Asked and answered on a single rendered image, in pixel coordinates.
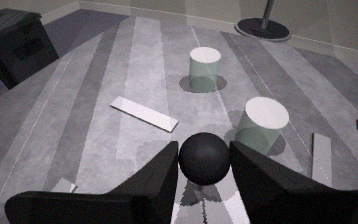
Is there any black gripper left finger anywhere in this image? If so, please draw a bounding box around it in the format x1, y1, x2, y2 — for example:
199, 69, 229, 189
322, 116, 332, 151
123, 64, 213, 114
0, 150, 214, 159
4, 141, 179, 224

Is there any glass french press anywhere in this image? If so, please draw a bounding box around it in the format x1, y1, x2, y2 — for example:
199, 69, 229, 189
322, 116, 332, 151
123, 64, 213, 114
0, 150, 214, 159
171, 132, 250, 224

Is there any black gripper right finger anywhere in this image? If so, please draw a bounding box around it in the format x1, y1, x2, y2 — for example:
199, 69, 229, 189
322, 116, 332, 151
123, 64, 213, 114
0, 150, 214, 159
229, 141, 358, 224

